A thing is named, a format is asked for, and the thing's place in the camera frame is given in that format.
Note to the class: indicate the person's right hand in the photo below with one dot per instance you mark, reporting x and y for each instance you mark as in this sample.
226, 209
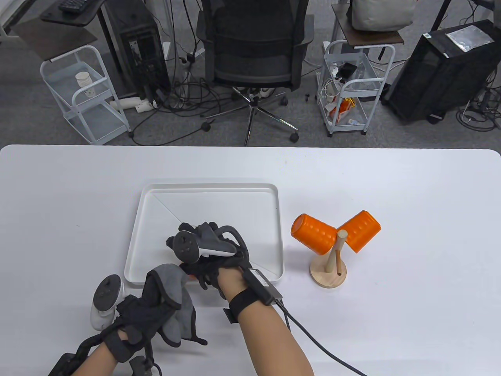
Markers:
209, 270

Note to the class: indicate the person's left hand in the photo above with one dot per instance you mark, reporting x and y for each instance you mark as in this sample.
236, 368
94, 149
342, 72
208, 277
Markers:
145, 313

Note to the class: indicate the orange plastic cup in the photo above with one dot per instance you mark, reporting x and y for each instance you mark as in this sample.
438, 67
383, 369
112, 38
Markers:
362, 231
313, 233
192, 277

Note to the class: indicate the green grey hand towel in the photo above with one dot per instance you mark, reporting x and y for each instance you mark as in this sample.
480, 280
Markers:
174, 282

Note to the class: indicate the person's left forearm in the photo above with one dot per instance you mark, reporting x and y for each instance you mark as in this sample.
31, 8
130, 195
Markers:
98, 362

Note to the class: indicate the person's right forearm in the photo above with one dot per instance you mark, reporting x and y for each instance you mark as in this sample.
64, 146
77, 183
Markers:
270, 340

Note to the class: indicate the wooden cup rack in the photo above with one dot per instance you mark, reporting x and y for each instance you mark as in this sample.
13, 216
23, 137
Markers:
327, 272

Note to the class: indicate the white paper cup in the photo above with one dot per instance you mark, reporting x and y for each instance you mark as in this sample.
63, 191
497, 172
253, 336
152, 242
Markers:
83, 79

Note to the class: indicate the white drain tray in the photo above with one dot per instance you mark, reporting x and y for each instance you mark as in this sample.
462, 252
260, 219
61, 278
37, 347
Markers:
219, 203

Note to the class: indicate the white floor power strip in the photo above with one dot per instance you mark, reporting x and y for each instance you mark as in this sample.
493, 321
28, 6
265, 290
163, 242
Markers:
125, 103

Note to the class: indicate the orange snack packet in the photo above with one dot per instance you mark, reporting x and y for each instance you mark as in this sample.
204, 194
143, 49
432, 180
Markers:
342, 109

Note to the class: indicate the black office chair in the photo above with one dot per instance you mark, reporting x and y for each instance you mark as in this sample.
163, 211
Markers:
254, 58

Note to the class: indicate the black computer tower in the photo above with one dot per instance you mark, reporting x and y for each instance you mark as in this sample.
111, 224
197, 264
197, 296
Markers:
430, 78
137, 51

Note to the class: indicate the black power adapter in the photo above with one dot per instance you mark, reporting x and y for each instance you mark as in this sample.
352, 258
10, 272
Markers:
346, 70

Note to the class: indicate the dark brown side table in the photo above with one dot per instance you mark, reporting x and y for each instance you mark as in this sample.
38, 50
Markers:
372, 38
54, 41

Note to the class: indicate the black keyboard shelf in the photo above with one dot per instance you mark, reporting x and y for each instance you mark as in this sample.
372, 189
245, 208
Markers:
78, 18

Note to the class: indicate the black keyboard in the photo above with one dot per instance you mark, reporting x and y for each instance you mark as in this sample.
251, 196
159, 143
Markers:
72, 4

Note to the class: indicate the grey fabric bag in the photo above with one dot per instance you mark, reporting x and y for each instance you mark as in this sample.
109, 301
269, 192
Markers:
379, 15

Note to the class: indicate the silver foil pouch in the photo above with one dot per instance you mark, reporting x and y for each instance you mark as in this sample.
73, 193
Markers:
467, 38

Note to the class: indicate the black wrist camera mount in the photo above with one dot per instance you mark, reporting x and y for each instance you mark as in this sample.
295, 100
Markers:
262, 288
62, 366

